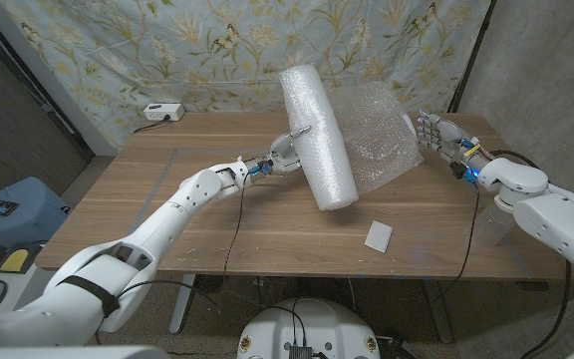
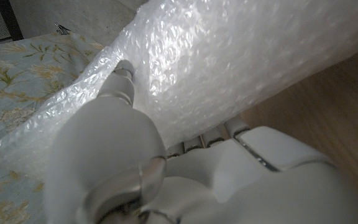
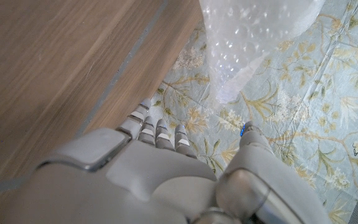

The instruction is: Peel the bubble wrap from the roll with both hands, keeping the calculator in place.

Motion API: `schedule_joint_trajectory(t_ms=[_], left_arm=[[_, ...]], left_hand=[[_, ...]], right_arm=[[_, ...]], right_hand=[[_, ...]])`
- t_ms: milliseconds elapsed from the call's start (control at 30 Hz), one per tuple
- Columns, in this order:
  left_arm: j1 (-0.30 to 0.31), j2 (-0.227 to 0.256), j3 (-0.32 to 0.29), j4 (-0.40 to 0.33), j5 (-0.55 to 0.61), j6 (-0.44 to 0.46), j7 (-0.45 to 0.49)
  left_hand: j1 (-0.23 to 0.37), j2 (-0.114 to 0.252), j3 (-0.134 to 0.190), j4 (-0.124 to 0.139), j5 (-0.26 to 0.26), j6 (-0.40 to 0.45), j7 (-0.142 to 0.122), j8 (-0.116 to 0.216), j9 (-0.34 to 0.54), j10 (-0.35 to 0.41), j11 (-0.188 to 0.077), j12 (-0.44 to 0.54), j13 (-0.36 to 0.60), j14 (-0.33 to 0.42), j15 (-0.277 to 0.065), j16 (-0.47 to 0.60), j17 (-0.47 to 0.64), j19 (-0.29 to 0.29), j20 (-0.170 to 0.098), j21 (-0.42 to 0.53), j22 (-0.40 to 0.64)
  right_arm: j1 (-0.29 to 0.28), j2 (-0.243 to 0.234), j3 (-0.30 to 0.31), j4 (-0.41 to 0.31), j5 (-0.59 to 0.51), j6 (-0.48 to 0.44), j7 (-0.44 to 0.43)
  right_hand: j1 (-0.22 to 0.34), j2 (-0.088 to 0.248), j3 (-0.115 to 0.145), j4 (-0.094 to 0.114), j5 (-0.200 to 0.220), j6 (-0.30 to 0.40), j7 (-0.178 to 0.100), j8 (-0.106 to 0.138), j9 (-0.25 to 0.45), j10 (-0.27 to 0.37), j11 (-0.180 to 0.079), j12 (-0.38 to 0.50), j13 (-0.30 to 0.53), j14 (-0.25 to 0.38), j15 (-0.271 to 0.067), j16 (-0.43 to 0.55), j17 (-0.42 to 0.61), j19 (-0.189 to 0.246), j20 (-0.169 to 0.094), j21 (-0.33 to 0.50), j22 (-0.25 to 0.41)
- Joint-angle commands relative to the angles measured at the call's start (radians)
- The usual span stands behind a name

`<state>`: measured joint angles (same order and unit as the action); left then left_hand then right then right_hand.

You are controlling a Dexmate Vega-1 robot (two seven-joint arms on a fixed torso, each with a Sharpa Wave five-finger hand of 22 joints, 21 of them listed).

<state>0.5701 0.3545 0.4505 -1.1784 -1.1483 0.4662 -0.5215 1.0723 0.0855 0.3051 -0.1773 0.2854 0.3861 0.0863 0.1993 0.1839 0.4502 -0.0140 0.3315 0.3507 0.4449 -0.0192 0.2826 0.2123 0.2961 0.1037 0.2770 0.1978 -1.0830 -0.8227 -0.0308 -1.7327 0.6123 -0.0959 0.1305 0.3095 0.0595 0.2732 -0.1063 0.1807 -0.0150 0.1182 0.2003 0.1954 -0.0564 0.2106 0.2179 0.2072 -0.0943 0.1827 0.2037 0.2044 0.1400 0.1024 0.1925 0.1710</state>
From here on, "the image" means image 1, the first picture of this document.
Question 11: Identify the yellow black floor pad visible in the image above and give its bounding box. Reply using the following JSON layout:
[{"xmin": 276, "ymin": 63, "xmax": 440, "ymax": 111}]
[{"xmin": 0, "ymin": 242, "xmax": 44, "ymax": 278}]

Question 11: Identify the black torso cable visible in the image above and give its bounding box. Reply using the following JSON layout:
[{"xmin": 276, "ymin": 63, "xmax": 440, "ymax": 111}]
[{"xmin": 259, "ymin": 297, "xmax": 308, "ymax": 348}]

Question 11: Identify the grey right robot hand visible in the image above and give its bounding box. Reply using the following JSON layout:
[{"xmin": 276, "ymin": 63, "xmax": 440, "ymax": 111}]
[{"xmin": 416, "ymin": 110, "xmax": 482, "ymax": 174}]

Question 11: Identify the white table leg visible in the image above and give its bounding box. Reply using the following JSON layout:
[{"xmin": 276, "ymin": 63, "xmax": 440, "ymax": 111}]
[{"xmin": 168, "ymin": 273, "xmax": 197, "ymax": 334}]

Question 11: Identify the thin black right hand cable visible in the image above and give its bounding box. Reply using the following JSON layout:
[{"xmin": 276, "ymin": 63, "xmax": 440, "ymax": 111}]
[{"xmin": 430, "ymin": 183, "xmax": 482, "ymax": 305}]

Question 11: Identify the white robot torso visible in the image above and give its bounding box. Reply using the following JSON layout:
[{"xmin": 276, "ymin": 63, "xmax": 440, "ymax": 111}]
[{"xmin": 236, "ymin": 297, "xmax": 381, "ymax": 359}]

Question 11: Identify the clear bubble wrap roll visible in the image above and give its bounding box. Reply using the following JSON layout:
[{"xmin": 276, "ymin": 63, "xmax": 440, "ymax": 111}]
[{"xmin": 277, "ymin": 63, "xmax": 425, "ymax": 212}]

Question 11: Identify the white power outlet box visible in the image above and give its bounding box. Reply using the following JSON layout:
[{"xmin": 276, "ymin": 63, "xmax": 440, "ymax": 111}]
[{"xmin": 143, "ymin": 103, "xmax": 185, "ymax": 123}]

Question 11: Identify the grey table leg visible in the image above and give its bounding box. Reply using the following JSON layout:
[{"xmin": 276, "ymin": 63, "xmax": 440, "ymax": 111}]
[{"xmin": 421, "ymin": 278, "xmax": 453, "ymax": 344}]

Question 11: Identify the small white card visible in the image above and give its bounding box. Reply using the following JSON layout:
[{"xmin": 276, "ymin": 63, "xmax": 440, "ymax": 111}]
[{"xmin": 364, "ymin": 219, "xmax": 395, "ymax": 254}]

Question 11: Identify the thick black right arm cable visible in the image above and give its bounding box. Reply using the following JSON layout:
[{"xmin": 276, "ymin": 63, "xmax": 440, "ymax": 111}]
[{"xmin": 488, "ymin": 149, "xmax": 574, "ymax": 359}]

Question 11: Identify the thin black left hand cable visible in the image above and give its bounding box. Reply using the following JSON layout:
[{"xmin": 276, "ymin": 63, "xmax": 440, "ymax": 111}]
[{"xmin": 95, "ymin": 172, "xmax": 248, "ymax": 345}]

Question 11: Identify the clear plastic cup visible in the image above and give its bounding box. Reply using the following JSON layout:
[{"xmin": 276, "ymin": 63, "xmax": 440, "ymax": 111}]
[{"xmin": 478, "ymin": 206, "xmax": 516, "ymax": 249}]

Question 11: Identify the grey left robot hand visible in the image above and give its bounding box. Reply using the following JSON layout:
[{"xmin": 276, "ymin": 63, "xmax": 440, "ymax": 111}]
[{"xmin": 259, "ymin": 125, "xmax": 313, "ymax": 177}]

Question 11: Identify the black outlet power cord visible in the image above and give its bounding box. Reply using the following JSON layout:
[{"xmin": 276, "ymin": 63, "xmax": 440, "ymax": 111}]
[{"xmin": 133, "ymin": 115, "xmax": 171, "ymax": 135}]

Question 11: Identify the black corner pole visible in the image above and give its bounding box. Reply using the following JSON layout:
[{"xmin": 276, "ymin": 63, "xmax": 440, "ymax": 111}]
[{"xmin": 447, "ymin": 0, "xmax": 497, "ymax": 114}]

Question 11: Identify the thin black hand cable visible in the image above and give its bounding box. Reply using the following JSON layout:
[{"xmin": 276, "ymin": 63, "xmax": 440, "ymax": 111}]
[
  {"xmin": 95, "ymin": 172, "xmax": 248, "ymax": 345},
  {"xmin": 430, "ymin": 183, "xmax": 482, "ymax": 305}
]

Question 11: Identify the floral printed backdrop cloth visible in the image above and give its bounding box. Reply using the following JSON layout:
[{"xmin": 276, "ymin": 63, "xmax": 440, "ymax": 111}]
[{"xmin": 0, "ymin": 0, "xmax": 492, "ymax": 151}]

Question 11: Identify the blue-grey storage bin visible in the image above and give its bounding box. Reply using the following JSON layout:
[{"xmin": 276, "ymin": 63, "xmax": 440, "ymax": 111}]
[{"xmin": 0, "ymin": 176, "xmax": 72, "ymax": 249}]

